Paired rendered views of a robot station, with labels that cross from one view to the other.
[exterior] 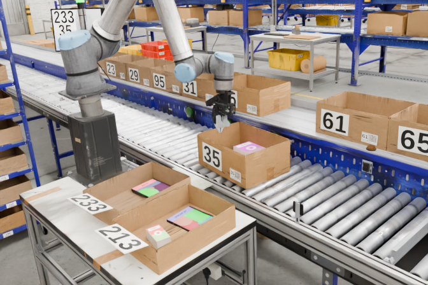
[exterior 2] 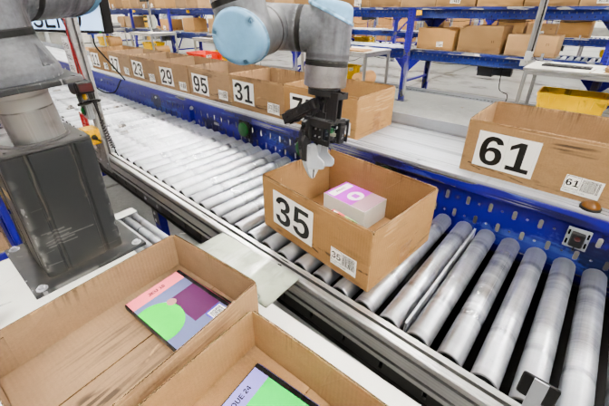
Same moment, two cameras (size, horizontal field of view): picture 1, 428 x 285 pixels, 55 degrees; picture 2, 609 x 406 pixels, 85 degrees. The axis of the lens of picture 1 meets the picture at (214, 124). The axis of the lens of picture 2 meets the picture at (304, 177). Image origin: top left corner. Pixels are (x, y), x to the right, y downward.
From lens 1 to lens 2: 1.19 m
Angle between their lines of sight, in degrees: 11
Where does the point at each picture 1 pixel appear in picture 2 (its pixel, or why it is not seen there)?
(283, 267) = not seen: hidden behind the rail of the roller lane
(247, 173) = (372, 264)
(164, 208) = (192, 389)
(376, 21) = (427, 35)
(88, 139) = (21, 194)
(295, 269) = not seen: hidden behind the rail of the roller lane
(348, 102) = (496, 118)
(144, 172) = (158, 258)
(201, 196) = (286, 348)
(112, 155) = (93, 220)
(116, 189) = (88, 310)
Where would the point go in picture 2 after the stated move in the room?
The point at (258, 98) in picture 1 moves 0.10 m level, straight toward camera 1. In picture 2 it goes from (355, 110) to (361, 118)
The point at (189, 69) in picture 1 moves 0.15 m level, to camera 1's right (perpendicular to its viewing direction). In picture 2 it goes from (254, 23) to (347, 23)
